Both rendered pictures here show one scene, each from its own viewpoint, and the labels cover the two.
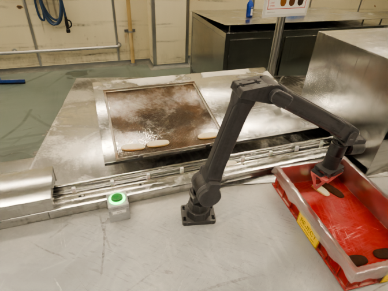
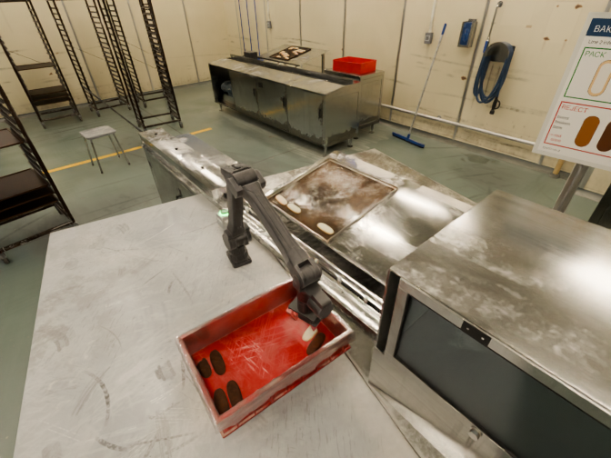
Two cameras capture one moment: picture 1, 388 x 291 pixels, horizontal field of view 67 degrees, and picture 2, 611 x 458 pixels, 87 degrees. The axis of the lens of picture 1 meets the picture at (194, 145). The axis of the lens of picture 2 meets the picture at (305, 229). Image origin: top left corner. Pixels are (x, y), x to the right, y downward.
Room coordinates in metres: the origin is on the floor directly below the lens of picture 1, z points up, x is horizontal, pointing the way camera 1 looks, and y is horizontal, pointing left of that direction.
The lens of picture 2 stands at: (0.66, -1.18, 1.80)
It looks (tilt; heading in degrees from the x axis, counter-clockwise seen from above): 37 degrees down; 71
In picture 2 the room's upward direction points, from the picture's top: 2 degrees counter-clockwise
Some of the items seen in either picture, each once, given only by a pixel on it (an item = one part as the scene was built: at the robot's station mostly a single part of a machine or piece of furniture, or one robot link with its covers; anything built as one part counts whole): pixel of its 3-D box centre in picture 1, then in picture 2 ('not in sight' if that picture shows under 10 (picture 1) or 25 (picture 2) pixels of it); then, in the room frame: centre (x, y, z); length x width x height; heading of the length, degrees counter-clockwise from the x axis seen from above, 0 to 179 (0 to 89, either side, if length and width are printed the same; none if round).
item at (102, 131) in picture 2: not in sight; (105, 148); (-0.44, 3.40, 0.23); 0.36 x 0.36 x 0.46; 25
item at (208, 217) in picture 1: (198, 207); (237, 251); (0.73, -0.03, 0.86); 0.12 x 0.09 x 0.08; 98
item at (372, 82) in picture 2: not in sight; (352, 102); (2.99, 3.29, 0.44); 0.70 x 0.55 x 0.87; 110
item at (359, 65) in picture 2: not in sight; (354, 64); (2.99, 3.29, 0.94); 0.51 x 0.36 x 0.13; 114
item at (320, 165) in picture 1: (331, 161); (305, 303); (0.88, -0.52, 0.98); 0.10 x 0.07 x 0.07; 126
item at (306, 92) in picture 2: not in sight; (288, 89); (2.27, 4.09, 0.51); 3.00 x 1.26 x 1.03; 110
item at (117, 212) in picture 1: (118, 209); (226, 221); (0.72, 0.26, 0.84); 0.08 x 0.08 x 0.11; 20
